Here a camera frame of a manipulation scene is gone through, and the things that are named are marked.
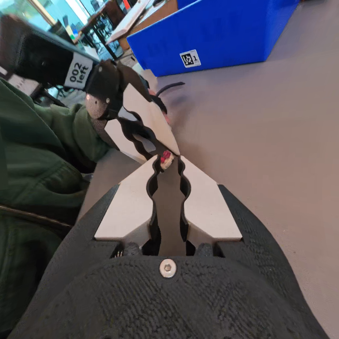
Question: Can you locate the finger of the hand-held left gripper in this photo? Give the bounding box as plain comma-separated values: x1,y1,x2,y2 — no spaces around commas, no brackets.
120,83,181,156
104,118,160,162

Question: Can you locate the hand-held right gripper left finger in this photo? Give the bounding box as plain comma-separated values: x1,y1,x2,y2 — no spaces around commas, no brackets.
94,155,162,256

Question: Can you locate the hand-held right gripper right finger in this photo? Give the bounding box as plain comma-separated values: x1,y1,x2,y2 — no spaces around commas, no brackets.
177,156,243,256

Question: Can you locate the white and red lego assembly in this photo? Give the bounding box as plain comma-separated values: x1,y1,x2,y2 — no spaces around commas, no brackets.
159,150,175,170

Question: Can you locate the person's left forearm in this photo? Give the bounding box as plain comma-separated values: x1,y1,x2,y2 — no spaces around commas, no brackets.
32,102,113,170

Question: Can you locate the person's left hand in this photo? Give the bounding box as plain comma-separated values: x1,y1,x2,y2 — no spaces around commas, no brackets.
148,89,171,124

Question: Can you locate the wooden desk with black legs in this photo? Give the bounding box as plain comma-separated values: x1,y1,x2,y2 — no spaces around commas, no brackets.
77,0,127,60

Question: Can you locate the white-topped wooden desk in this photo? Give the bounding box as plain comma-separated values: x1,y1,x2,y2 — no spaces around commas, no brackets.
106,0,178,51

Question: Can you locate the person's green jacket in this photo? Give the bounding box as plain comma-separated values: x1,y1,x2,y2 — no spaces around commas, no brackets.
0,77,92,339

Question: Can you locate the blue plastic bin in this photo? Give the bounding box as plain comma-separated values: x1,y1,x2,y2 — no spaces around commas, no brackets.
127,0,300,77

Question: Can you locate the black cable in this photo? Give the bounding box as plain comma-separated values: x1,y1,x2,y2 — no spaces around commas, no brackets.
0,203,73,229

